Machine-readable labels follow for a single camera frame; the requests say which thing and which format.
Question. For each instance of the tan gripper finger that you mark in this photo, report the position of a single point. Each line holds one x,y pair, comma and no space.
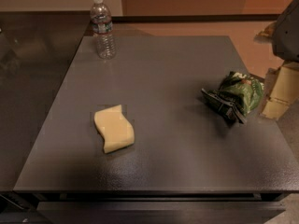
281,90

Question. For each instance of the green jalapeno chip bag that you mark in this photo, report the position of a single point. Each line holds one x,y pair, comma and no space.
237,95

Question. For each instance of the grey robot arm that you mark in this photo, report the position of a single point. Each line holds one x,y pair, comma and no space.
285,39

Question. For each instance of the yellow sponge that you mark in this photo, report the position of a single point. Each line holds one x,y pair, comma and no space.
114,127

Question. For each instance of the clear plastic water bottle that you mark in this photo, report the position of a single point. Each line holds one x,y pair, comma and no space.
102,25

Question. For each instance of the dark drawer cabinet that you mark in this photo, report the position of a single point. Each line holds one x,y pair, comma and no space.
16,210

